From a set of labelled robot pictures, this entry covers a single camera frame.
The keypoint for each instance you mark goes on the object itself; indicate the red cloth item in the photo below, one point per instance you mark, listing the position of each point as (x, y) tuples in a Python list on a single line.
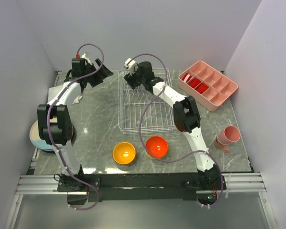
[(198, 85)]

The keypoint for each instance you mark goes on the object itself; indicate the red-orange bowl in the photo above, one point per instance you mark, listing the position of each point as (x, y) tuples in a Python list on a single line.
[(158, 146)]

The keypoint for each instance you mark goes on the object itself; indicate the pink plastic cup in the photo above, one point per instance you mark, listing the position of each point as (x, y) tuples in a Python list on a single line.
[(228, 135)]

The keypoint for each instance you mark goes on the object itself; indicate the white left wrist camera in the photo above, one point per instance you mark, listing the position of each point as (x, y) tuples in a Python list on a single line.
[(84, 57)]

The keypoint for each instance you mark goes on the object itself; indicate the pink patterned cup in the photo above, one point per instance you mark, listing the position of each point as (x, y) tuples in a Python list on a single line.
[(218, 145)]

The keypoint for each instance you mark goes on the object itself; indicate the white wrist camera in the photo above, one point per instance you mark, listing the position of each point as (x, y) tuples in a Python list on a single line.
[(84, 57), (130, 65)]

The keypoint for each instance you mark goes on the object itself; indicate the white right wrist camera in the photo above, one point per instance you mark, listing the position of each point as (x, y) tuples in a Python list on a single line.
[(130, 65)]

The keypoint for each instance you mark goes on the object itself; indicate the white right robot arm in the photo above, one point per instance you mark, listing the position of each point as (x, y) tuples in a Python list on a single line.
[(186, 119)]

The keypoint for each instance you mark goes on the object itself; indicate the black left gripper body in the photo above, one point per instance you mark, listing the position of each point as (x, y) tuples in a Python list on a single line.
[(95, 79)]

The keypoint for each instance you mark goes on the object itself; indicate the white wire dish rack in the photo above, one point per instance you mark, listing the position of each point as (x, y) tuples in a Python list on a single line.
[(135, 109)]

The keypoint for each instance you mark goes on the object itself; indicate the red white striped item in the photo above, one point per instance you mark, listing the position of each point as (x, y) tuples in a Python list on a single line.
[(186, 78)]

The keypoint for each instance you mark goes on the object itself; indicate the orange-yellow bowl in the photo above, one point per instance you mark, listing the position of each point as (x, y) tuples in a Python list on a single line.
[(124, 153)]

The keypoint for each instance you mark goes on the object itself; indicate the cream and blue plate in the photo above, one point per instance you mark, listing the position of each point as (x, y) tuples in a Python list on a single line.
[(37, 141)]

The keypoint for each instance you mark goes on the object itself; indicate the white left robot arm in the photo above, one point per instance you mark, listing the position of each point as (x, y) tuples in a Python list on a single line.
[(54, 121)]

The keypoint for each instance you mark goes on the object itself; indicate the aluminium rail frame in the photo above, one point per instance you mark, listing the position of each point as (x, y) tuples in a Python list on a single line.
[(243, 205)]

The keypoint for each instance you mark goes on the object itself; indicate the pink compartment organizer tray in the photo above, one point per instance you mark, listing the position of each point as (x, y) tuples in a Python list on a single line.
[(220, 86)]

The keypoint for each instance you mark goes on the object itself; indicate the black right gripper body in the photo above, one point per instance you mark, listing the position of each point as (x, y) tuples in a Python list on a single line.
[(135, 79)]

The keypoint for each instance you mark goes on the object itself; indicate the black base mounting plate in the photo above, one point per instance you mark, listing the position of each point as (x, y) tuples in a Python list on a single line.
[(105, 187)]

